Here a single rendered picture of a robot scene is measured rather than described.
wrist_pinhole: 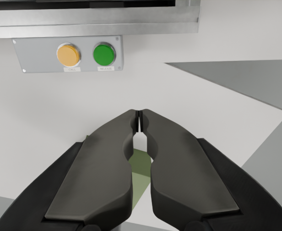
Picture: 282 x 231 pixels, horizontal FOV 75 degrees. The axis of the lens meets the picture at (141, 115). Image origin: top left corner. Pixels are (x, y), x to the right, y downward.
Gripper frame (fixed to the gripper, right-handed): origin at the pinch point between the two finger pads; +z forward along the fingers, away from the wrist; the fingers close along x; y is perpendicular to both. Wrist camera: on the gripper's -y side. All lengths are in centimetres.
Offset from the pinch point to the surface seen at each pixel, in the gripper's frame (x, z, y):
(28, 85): -29.7, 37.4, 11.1
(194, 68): 42, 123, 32
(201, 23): 15.6, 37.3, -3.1
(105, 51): -6.0, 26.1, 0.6
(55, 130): -26, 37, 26
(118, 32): -3.3, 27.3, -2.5
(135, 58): -0.4, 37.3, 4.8
